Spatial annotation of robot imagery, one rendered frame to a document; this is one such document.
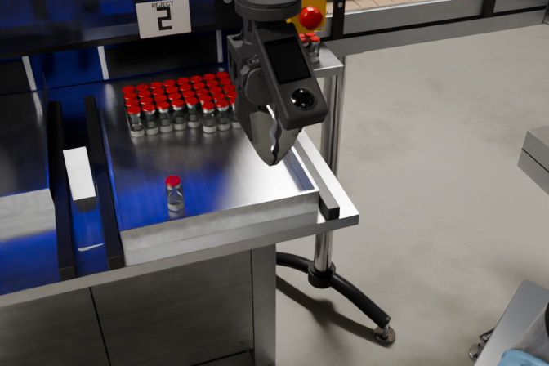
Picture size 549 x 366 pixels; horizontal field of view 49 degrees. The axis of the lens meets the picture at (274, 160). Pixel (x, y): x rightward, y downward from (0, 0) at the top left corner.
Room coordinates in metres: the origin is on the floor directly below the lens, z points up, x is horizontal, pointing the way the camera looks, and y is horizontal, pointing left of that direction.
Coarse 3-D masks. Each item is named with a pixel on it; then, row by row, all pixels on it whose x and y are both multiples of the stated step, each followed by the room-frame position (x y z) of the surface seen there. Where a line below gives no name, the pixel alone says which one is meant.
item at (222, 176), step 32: (128, 128) 0.82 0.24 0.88; (192, 128) 0.82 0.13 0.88; (128, 160) 0.73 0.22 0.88; (160, 160) 0.73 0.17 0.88; (192, 160) 0.73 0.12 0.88; (224, 160) 0.73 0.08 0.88; (256, 160) 0.73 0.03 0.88; (288, 160) 0.73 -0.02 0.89; (128, 192) 0.66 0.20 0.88; (160, 192) 0.66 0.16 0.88; (192, 192) 0.66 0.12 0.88; (224, 192) 0.66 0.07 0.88; (256, 192) 0.66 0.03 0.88; (288, 192) 0.66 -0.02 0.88; (128, 224) 0.59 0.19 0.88; (160, 224) 0.56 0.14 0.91; (192, 224) 0.57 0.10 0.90; (224, 224) 0.58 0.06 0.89
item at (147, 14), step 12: (168, 0) 0.94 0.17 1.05; (180, 0) 0.95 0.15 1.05; (144, 12) 0.93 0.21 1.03; (156, 12) 0.93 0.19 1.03; (180, 12) 0.95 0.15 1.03; (144, 24) 0.93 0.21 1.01; (156, 24) 0.93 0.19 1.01; (168, 24) 0.94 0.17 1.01; (180, 24) 0.94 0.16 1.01; (144, 36) 0.93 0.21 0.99; (156, 36) 0.93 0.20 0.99
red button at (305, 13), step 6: (312, 6) 1.00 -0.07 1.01; (306, 12) 0.98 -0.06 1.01; (312, 12) 0.98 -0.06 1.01; (318, 12) 0.99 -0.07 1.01; (300, 18) 0.99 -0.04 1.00; (306, 18) 0.98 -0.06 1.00; (312, 18) 0.98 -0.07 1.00; (318, 18) 0.98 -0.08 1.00; (306, 24) 0.98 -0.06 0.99; (312, 24) 0.98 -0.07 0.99; (318, 24) 0.99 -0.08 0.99
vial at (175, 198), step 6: (168, 186) 0.62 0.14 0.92; (174, 186) 0.62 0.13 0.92; (180, 186) 0.63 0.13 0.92; (168, 192) 0.62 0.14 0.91; (174, 192) 0.62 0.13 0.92; (180, 192) 0.62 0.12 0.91; (168, 198) 0.62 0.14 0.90; (174, 198) 0.62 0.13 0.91; (180, 198) 0.62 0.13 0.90; (168, 204) 0.62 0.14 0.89; (174, 204) 0.62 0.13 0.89; (180, 204) 0.62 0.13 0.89; (174, 210) 0.62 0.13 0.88
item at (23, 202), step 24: (0, 96) 0.92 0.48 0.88; (24, 96) 0.92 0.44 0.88; (0, 120) 0.84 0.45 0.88; (24, 120) 0.84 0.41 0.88; (48, 120) 0.83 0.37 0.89; (0, 144) 0.78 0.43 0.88; (24, 144) 0.78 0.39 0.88; (48, 144) 0.75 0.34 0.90; (0, 168) 0.71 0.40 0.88; (24, 168) 0.71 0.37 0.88; (48, 168) 0.67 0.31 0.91; (0, 192) 0.66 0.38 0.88; (24, 192) 0.62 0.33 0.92; (48, 192) 0.62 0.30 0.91; (0, 216) 0.60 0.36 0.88
